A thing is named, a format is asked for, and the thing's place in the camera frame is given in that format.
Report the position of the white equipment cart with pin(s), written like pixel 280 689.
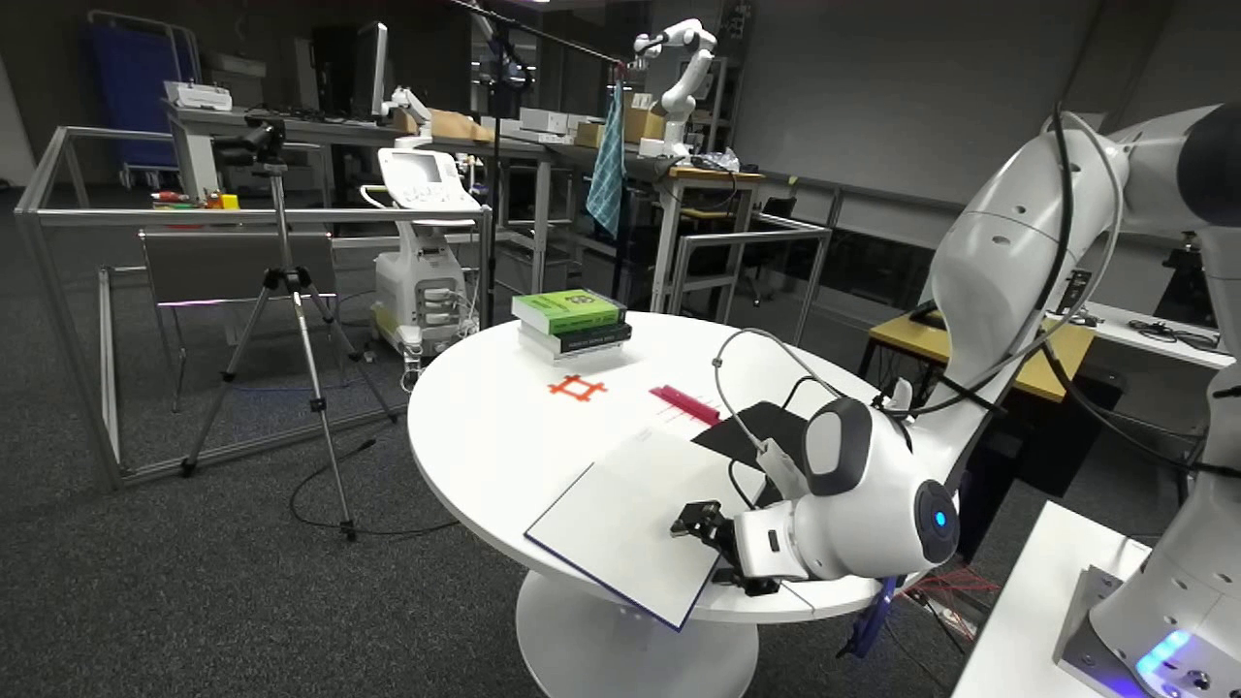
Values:
pixel 422 283

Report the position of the black boom pole stand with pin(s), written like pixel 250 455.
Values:
pixel 498 155

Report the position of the wooden top workbench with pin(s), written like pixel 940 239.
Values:
pixel 711 178

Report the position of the black table mat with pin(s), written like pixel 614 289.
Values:
pixel 742 429

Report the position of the black camera tripod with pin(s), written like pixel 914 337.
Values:
pixel 304 333

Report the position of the white robot base table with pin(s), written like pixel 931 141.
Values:
pixel 1022 623

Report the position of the green book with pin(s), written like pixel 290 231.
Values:
pixel 569 311

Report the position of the blue clamp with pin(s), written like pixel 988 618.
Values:
pixel 879 615

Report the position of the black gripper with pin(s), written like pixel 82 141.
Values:
pixel 737 556

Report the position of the blue hardcover book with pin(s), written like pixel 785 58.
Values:
pixel 634 516

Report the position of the red marker pen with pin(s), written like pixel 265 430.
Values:
pixel 686 403

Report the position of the dark book with white pages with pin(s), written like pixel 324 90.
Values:
pixel 583 344

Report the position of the teal hanging cloth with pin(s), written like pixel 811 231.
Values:
pixel 605 167

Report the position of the grey metal frame table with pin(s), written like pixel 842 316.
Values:
pixel 233 218

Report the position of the white round pedestal table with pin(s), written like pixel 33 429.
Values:
pixel 507 438

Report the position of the cardboard box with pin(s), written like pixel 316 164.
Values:
pixel 455 124
pixel 643 124

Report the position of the light grey wrist camera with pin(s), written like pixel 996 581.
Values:
pixel 770 545

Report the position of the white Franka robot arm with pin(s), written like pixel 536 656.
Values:
pixel 1022 244

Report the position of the orange square frame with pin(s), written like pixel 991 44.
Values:
pixel 558 389

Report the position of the dark computer monitor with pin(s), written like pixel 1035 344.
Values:
pixel 349 71

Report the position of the yellow top side table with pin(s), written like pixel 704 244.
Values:
pixel 905 337

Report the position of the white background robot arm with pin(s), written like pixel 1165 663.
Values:
pixel 686 80

